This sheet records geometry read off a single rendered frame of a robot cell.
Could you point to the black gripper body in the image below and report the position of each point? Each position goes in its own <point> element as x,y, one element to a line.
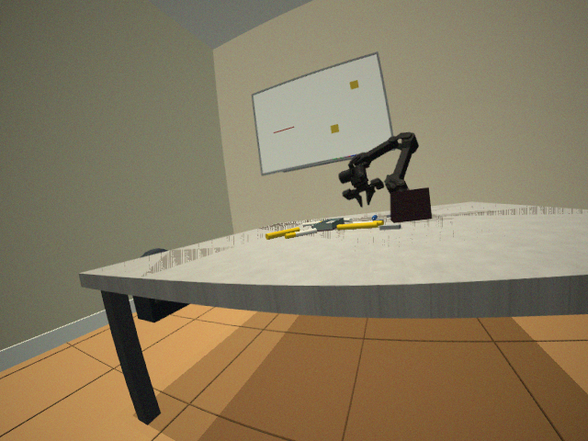
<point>376,182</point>

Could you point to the white letter-key keyboard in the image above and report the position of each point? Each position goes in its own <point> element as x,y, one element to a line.
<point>328,225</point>

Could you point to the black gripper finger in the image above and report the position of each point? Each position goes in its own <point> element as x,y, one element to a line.
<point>358,197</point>
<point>369,193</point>

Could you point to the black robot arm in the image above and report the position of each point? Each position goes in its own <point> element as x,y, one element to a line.
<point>395,181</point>

